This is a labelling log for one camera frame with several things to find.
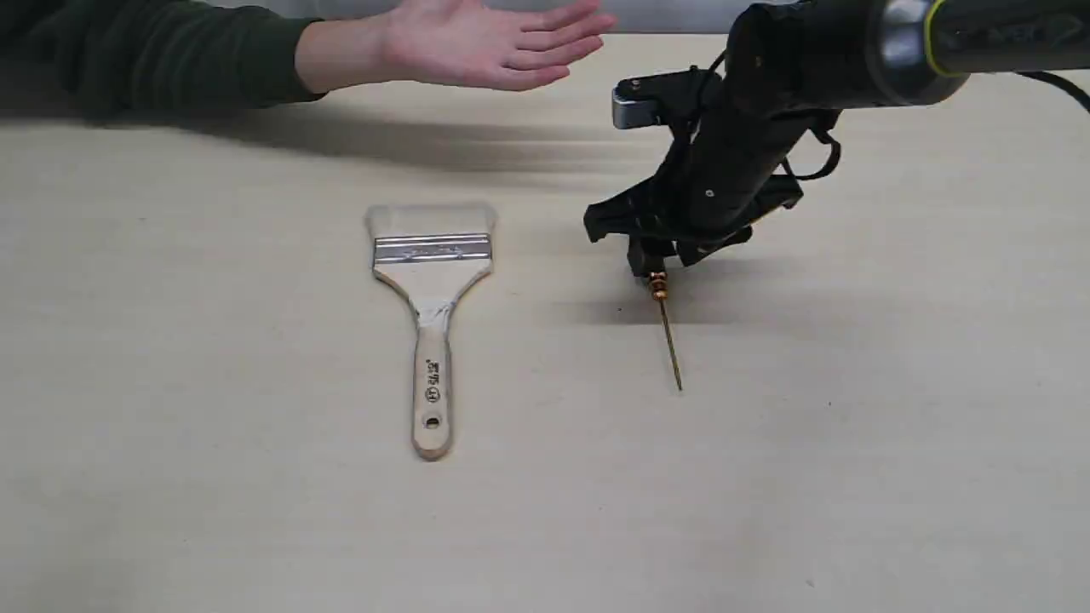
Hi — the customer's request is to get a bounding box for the forearm in dark green sleeve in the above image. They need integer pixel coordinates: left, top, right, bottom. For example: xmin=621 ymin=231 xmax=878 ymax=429
xmin=3 ymin=1 xmax=405 ymax=115

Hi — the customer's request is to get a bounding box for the black and gold screwdriver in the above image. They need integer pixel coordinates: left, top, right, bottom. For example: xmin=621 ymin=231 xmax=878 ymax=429
xmin=647 ymin=271 xmax=685 ymax=392

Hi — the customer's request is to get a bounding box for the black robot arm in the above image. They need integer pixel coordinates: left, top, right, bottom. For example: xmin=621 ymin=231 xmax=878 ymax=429
xmin=582 ymin=1 xmax=1089 ymax=280

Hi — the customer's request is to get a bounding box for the person's bare hand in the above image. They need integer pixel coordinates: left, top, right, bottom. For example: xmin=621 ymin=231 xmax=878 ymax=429
xmin=379 ymin=1 xmax=617 ymax=92

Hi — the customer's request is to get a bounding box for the wide wooden paint brush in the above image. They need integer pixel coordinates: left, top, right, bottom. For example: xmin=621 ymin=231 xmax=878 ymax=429
xmin=364 ymin=203 xmax=496 ymax=461

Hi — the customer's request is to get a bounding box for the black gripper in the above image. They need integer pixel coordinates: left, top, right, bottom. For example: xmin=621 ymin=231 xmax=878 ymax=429
xmin=583 ymin=110 xmax=818 ymax=277

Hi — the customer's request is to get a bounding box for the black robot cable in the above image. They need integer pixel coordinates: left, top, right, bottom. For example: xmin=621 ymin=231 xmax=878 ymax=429
xmin=782 ymin=111 xmax=841 ymax=182

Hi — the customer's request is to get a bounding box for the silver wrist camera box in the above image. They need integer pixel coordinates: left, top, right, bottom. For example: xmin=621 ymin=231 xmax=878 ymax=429
xmin=611 ymin=67 xmax=723 ymax=129

